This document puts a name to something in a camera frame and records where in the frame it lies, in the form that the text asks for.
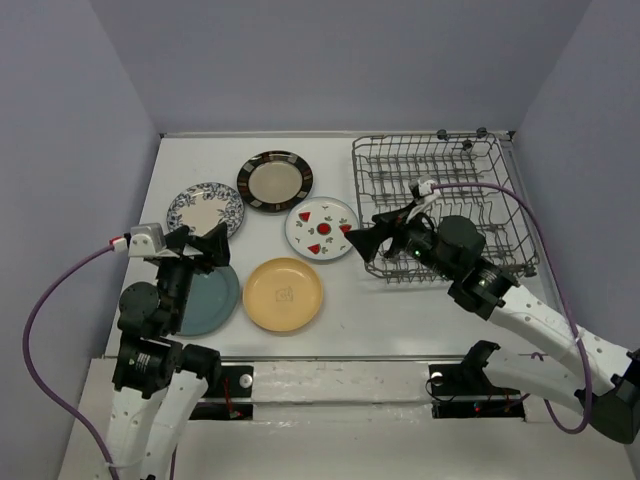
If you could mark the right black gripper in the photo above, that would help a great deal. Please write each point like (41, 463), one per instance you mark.
(388, 224)

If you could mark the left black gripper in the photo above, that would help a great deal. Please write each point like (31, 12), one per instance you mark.
(215, 243)

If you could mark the blue floral plate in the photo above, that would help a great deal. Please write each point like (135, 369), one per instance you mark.
(203, 206)

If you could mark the blue-grey plate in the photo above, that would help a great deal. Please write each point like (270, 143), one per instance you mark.
(211, 302)

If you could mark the watermelon pattern plate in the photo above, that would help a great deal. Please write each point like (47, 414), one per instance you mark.
(316, 228)

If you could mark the black rimmed plate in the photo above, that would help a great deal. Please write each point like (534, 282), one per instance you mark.
(275, 181)

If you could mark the yellow plate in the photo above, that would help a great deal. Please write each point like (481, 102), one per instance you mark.
(283, 295)

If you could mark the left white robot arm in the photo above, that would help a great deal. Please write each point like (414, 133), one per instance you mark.
(157, 380)

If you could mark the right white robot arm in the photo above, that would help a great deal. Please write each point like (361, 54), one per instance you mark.
(580, 371)

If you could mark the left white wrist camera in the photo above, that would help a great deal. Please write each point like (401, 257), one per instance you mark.
(142, 241)

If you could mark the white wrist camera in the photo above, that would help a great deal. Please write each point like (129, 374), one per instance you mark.
(142, 241)
(424, 193)

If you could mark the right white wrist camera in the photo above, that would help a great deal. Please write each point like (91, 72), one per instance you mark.
(424, 193)

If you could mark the grey wire dish rack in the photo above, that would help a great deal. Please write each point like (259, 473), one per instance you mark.
(475, 169)

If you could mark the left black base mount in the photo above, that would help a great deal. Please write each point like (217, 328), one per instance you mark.
(230, 399)

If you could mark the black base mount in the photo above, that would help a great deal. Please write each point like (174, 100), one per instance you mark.
(230, 399)
(455, 397)

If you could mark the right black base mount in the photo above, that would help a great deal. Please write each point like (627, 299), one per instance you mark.
(455, 397)

